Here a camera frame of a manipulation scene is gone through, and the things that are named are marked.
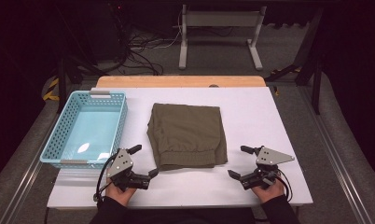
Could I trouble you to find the left hand-held gripper cable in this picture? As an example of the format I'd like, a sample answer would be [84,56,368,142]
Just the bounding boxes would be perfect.
[93,152,118,203]

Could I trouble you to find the black metal stand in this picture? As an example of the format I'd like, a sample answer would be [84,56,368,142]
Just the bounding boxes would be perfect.
[56,55,105,114]
[264,8,325,115]

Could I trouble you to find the aluminium floor rail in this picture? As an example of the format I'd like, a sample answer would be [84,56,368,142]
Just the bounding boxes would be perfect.
[0,115,61,224]
[300,87,375,224]

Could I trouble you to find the hand-held gripper cable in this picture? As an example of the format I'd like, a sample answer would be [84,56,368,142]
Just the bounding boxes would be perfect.
[93,152,118,203]
[275,169,293,202]

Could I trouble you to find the white metal stand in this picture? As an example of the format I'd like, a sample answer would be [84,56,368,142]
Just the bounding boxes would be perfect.
[178,4,268,71]

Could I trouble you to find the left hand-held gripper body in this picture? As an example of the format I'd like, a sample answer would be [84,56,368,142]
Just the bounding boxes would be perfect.
[106,148,151,192]

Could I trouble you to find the light blue plastic basket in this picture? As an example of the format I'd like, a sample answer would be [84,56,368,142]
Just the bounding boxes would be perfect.
[39,90,129,171]

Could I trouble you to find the white cable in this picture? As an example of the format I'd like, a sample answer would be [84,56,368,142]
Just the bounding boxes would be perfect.
[129,8,184,50]

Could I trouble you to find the person's right hand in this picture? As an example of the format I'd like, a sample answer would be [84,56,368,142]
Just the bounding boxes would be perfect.
[251,178,285,203]

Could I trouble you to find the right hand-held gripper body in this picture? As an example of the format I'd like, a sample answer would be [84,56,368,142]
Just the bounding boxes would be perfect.
[240,147,296,190]

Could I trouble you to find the bundle of black cables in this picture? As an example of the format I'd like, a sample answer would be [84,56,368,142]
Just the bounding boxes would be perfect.
[114,31,165,77]

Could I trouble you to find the person's left hand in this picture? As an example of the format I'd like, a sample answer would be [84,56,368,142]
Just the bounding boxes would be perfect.
[105,178,137,207]

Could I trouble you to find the yellow black striped tape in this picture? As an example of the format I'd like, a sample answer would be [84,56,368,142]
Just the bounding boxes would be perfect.
[42,77,61,102]
[271,65,302,77]

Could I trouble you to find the right hand-held gripper cable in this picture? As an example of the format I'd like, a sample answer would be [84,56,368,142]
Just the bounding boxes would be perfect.
[275,169,293,202]

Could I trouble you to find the olive green pants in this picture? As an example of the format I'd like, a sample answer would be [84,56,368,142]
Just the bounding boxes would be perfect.
[146,103,229,172]

